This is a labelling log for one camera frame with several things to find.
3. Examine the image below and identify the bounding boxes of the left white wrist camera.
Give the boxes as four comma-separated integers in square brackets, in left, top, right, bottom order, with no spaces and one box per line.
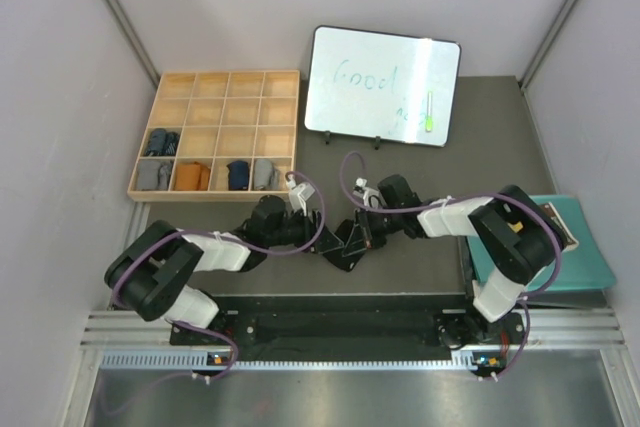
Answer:
[286,178,316,215]

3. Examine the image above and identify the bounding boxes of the black underwear beige waistband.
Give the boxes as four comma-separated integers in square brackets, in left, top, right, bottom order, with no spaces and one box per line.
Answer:
[323,220,365,272]

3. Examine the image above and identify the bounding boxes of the rolled orange cloth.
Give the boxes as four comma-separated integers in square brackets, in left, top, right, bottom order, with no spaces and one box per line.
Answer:
[174,162,211,191]

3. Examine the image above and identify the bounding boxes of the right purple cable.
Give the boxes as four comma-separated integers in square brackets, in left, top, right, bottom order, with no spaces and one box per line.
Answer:
[339,150,564,383]

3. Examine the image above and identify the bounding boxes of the rolled grey cloth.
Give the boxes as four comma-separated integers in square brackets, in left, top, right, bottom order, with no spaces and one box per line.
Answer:
[135,159,173,191]

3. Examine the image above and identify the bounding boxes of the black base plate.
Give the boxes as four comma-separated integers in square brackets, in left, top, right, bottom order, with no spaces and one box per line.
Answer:
[169,306,526,349]

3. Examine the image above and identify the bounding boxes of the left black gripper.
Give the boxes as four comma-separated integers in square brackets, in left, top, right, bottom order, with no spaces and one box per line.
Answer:
[265,207,343,255]

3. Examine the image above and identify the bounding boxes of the navy blue white underwear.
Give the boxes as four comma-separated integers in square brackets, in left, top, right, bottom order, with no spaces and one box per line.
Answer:
[227,160,250,191]

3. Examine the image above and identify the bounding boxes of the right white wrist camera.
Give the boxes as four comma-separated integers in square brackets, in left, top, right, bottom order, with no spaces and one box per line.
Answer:
[353,177,382,209]

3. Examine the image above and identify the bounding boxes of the grey underwear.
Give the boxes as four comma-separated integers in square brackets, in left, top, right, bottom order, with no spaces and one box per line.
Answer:
[253,158,280,191]

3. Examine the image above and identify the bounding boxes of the wooden compartment tray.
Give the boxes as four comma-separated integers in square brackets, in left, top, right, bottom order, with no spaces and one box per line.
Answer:
[128,70,300,202]

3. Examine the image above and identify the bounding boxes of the green marker pen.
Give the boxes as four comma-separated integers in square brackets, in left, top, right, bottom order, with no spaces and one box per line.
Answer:
[425,91,434,132]

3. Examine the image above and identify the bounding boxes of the yellow paperback book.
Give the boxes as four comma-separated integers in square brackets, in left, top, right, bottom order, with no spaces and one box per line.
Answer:
[539,202,579,252]

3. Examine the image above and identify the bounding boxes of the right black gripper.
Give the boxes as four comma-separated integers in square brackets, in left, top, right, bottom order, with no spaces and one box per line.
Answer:
[346,206,403,257]

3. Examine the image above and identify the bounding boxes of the white slotted cable duct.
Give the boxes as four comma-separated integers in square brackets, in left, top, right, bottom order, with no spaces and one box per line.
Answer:
[99,349,506,372]

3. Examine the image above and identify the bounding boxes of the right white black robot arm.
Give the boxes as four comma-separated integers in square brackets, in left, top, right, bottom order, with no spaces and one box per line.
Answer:
[336,174,569,347]

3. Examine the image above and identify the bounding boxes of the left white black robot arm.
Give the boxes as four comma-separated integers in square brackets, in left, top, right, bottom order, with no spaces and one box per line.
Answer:
[104,195,344,344]

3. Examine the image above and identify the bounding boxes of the small whiteboard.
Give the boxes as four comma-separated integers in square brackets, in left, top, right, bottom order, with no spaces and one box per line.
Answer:
[304,26,461,147]

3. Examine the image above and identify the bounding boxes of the rolled dark patterned socks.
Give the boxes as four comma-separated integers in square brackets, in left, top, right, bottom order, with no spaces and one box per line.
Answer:
[144,128,180,157]

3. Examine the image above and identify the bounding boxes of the teal folder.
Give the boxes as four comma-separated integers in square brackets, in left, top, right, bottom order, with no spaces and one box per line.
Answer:
[467,195,616,293]

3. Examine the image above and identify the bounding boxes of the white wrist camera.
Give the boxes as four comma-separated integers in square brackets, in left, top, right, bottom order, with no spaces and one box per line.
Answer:
[353,177,382,209]
[286,178,316,215]

